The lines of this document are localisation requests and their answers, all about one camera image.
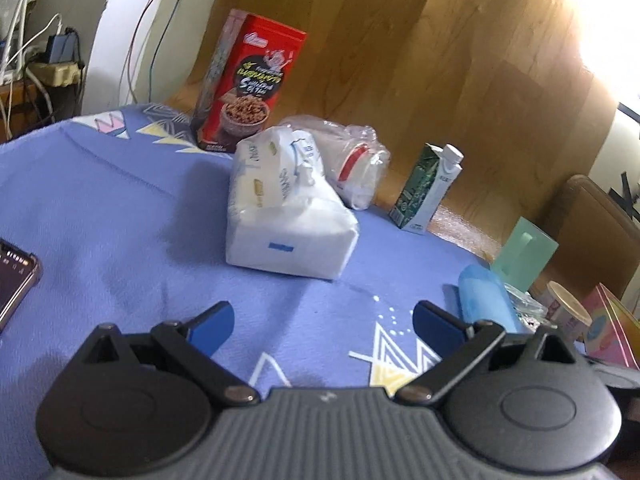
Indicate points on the black power adapter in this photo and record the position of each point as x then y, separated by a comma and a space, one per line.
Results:
62, 46

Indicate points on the red snack box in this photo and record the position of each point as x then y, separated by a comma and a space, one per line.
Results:
250, 85

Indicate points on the smartphone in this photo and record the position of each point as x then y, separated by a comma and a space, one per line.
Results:
15, 280

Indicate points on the green and white milk carton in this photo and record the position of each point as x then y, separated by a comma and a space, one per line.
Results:
420, 195

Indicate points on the printed paper cup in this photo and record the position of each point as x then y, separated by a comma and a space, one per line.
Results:
567, 310

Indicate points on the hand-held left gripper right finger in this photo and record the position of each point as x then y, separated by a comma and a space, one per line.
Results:
440, 327

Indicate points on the blue plastic case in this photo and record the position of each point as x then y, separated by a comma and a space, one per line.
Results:
482, 295

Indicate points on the white soft tissue pack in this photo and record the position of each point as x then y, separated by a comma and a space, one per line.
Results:
285, 230

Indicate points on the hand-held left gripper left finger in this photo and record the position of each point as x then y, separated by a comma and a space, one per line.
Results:
210, 327

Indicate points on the pink biscuit tin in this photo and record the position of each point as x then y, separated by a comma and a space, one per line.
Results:
610, 330

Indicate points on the teal plastic mug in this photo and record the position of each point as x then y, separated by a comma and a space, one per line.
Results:
527, 255

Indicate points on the plastic-wrapped paper cups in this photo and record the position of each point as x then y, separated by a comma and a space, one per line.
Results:
357, 170

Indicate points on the wooden board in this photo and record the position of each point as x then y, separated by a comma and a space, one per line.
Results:
450, 60

